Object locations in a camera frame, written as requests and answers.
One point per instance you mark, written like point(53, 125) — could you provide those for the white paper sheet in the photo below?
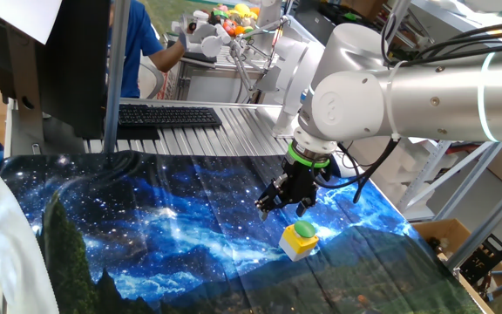
point(24, 15)

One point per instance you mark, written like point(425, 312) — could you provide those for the person in blue shirt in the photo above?
point(135, 48)

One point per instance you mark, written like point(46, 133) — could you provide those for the black perforated metal bracket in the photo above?
point(484, 261)

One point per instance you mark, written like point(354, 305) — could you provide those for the white foam blocks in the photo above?
point(386, 170)

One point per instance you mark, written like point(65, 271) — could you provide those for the black computer keyboard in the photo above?
point(168, 116)

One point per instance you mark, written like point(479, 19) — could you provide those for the white chair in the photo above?
point(151, 80)

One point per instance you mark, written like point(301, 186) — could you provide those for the white handheld robot device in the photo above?
point(203, 37)

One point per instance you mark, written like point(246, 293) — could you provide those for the starry night sky cloth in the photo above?
point(168, 218)

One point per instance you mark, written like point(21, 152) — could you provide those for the silver rod linkage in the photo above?
point(242, 65)

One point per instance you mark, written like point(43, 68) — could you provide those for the black flat box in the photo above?
point(201, 56)

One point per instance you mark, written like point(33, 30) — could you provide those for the black computer monitor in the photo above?
point(72, 65)

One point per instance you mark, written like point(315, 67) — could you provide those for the pile of colourful toys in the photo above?
point(235, 19)

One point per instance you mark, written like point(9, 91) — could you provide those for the grey metal background table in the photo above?
point(216, 85)

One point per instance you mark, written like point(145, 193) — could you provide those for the brown cardboard box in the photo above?
point(447, 231)

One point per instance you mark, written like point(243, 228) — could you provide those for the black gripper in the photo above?
point(299, 183)

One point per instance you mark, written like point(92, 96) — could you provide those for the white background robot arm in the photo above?
point(296, 74)

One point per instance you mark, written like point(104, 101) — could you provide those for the yellow box green push button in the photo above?
point(296, 244)

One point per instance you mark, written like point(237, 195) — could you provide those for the black mouse pad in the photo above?
point(137, 133)

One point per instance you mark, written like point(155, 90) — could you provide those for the white cloth strip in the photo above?
point(20, 261)

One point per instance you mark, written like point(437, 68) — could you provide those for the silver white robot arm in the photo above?
point(429, 100)

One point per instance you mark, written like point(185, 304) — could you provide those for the grey metal shelf rack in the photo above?
point(425, 174)

